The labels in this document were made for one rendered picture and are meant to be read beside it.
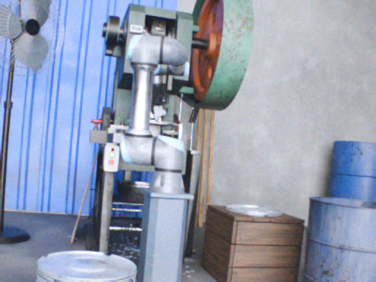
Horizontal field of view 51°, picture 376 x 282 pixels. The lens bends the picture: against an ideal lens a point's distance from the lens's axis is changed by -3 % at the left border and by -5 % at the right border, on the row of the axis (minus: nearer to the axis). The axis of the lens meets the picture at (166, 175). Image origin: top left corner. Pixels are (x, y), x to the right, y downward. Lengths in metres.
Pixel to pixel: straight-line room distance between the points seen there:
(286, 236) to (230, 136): 2.04
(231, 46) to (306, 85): 2.12
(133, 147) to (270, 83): 2.65
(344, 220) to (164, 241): 0.71
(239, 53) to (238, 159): 1.79
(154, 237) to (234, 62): 1.14
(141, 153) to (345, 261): 0.91
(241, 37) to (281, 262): 1.22
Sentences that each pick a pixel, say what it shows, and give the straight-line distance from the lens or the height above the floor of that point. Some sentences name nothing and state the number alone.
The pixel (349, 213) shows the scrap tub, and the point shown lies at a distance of 1.61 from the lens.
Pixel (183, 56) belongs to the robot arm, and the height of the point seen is 1.02.
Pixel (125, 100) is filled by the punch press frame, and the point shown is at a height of 0.94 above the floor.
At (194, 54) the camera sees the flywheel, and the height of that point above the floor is 1.33.
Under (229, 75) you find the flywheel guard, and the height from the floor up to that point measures 1.08.
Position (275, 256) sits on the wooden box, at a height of 0.16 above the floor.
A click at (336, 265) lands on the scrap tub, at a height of 0.25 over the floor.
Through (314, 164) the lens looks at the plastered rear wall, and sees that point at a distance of 4.36.
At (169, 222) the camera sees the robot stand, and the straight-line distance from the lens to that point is 1.67.
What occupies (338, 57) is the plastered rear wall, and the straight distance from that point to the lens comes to 4.62.
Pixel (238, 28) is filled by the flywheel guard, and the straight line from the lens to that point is 2.35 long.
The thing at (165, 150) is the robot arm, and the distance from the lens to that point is 1.67.
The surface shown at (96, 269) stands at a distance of 1.18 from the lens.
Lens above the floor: 0.61
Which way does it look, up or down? 3 degrees down
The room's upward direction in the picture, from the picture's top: 5 degrees clockwise
